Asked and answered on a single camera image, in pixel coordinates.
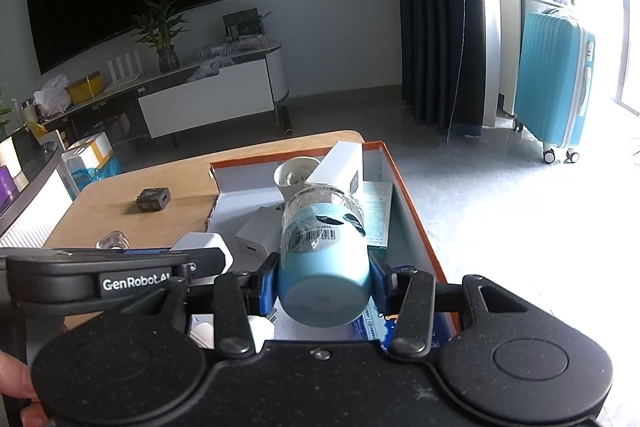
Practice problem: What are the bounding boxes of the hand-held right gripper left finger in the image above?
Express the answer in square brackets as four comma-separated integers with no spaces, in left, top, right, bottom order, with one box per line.
[114,251,281,358]

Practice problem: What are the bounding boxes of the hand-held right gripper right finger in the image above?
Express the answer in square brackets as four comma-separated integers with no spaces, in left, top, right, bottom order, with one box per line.
[367,251,532,355]

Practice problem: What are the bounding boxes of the teal carton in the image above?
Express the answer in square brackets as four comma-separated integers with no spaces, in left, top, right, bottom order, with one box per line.
[360,181,393,248]

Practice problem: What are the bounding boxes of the white and yellow carton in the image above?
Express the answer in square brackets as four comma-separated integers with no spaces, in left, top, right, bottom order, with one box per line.
[61,132,113,172]

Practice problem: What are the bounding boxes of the white plastic bag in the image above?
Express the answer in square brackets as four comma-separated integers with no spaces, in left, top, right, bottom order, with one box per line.
[32,74,71,115]

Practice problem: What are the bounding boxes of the curved white counter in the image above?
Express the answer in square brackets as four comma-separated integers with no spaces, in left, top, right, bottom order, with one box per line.
[0,142,76,253]

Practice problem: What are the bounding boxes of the small clear plastic bottle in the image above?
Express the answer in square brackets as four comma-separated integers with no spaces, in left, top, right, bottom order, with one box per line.
[96,231,132,252]

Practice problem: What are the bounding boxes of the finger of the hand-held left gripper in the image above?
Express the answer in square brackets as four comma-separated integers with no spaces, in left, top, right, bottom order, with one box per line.
[47,247,227,280]

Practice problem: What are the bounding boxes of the green plant in glass vase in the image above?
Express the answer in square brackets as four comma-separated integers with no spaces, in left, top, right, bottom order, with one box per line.
[131,0,190,74]

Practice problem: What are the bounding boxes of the cardboard box with orange rim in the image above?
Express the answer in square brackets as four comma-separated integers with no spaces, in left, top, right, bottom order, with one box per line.
[205,139,460,353]

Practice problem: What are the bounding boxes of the white router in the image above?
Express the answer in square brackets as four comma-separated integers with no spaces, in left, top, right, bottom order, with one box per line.
[107,49,142,90]

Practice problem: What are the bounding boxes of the clear plastic containers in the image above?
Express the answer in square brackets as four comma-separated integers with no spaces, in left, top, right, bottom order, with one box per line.
[197,34,268,58]

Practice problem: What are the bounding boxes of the white television cabinet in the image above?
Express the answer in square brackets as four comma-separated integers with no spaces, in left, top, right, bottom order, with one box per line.
[40,39,290,148]

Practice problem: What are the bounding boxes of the purple container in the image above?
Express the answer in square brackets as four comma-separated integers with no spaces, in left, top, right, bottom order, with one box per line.
[0,164,16,212]

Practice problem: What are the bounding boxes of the yellow box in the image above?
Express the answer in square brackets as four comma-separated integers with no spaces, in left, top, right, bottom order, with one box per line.
[66,72,106,105]

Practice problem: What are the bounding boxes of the leafy green plant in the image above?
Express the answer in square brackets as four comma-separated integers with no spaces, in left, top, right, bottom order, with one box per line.
[0,84,15,138]

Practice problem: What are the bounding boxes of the white container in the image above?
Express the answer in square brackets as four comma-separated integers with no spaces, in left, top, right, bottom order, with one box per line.
[0,137,23,178]

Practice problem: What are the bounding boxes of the dark green box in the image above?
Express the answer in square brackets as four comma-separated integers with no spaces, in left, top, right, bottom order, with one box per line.
[222,8,263,42]

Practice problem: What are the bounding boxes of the blue cup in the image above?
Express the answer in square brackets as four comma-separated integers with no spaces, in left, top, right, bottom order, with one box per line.
[276,187,373,328]

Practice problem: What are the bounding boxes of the blue plastic bag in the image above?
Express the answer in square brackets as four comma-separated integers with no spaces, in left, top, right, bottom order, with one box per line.
[70,154,123,195]

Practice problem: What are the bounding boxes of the light blue suitcase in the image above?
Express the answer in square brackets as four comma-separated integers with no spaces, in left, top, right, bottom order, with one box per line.
[512,11,597,165]

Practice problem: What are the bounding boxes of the dark blue curtain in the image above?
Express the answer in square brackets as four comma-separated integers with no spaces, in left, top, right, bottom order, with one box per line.
[391,0,488,144]

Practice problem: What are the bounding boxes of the white charger cube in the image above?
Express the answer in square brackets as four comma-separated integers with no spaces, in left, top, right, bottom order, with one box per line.
[234,206,287,269]

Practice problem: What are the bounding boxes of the black power adapter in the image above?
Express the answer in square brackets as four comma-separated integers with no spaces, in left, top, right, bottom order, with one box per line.
[134,188,172,214]

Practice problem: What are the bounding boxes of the crumpled clear bag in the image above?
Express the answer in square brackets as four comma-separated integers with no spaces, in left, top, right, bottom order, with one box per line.
[187,56,236,82]

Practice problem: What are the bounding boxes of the person's left hand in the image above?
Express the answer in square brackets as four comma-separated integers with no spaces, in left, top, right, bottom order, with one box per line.
[0,349,47,427]

